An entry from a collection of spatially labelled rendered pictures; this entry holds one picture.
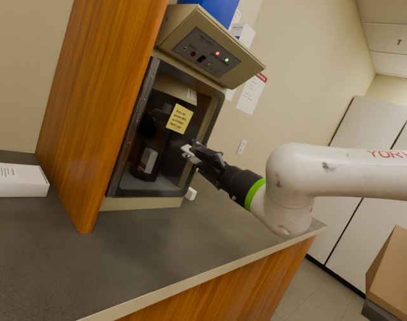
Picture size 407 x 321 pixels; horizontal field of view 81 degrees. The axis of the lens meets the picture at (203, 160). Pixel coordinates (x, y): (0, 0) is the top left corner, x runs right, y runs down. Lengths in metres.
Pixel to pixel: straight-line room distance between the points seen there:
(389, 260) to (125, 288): 0.93
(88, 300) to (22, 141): 0.70
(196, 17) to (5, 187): 0.60
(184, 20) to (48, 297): 0.59
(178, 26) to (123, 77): 0.17
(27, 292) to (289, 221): 0.48
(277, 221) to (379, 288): 0.62
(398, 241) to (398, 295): 0.21
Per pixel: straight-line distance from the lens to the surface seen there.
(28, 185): 0.75
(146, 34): 0.55
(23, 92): 1.03
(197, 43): 0.65
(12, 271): 0.56
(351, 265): 3.60
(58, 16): 1.03
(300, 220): 0.54
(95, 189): 0.60
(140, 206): 0.82
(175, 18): 0.63
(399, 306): 1.10
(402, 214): 3.45
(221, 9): 0.65
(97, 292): 0.53
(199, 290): 0.80
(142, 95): 0.65
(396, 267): 1.16
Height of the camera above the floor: 1.32
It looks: 11 degrees down
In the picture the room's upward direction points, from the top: 22 degrees clockwise
